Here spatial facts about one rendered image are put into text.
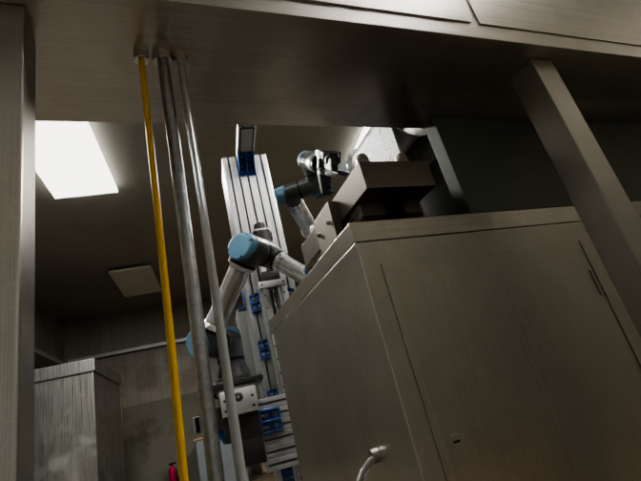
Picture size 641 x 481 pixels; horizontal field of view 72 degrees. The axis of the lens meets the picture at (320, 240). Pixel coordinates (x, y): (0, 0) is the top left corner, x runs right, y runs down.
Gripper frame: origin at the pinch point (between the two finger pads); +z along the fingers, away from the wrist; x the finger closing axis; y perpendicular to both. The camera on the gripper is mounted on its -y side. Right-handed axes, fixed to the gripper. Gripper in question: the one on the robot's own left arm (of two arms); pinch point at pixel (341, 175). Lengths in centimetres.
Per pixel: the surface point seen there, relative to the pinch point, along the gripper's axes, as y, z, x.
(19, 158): 14, 82, -77
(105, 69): 25, 60, -68
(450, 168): 9, 61, -4
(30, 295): 1, 88, -76
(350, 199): 3, 57, -25
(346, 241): -3, 68, -31
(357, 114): 20, 53, -23
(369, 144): 12.0, 28.8, -5.9
